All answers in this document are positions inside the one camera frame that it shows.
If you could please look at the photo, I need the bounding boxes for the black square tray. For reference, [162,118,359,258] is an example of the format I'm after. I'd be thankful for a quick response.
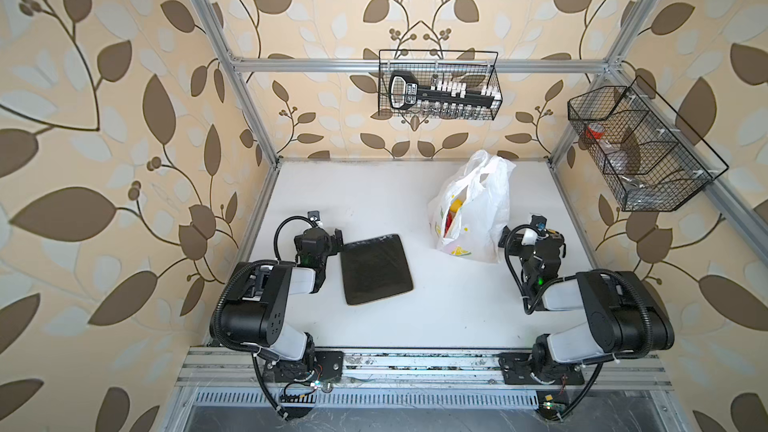
[340,234,414,306]

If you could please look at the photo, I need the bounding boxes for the white plastic bag lemon print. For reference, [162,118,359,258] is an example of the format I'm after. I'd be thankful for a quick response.
[428,150,516,263]

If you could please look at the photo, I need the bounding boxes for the black socket tool set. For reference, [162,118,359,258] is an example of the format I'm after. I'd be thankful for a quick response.
[384,71,502,114]

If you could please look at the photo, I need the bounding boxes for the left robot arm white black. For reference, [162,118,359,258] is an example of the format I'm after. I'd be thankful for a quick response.
[210,211,343,381]

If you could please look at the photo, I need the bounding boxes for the black wire basket back wall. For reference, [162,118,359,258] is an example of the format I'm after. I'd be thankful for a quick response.
[377,48,503,121]

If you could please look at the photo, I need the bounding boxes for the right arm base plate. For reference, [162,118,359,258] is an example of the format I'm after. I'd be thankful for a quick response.
[498,352,585,387]

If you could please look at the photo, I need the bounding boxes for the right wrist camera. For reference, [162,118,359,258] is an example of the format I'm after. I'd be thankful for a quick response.
[530,214,547,235]

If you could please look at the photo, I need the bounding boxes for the black wire basket wall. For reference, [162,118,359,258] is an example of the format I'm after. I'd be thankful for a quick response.
[567,76,729,212]
[377,48,503,121]

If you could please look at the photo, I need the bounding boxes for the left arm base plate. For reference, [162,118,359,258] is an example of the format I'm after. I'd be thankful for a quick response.
[262,350,345,384]

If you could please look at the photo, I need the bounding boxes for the red capped clear bottle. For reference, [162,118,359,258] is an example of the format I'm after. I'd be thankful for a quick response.
[583,122,618,154]

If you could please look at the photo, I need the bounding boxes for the black wire basket right wall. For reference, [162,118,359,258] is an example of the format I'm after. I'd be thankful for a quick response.
[567,76,729,212]

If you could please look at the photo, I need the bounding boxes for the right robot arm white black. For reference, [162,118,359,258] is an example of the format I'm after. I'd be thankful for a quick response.
[498,218,675,385]

